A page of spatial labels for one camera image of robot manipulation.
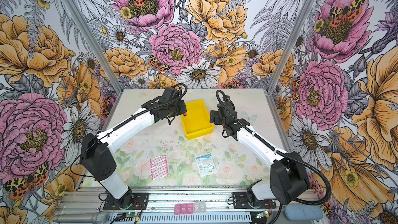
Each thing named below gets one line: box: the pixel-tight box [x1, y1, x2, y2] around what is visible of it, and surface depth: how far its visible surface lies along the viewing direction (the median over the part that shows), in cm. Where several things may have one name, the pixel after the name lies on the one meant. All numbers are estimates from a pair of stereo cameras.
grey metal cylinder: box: [52, 211, 109, 224], surface depth 69 cm
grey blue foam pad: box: [284, 203, 324, 221], surface depth 71 cm
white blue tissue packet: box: [195, 153, 218, 178], surface depth 87 cm
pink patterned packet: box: [149, 154, 169, 181], surface depth 87 cm
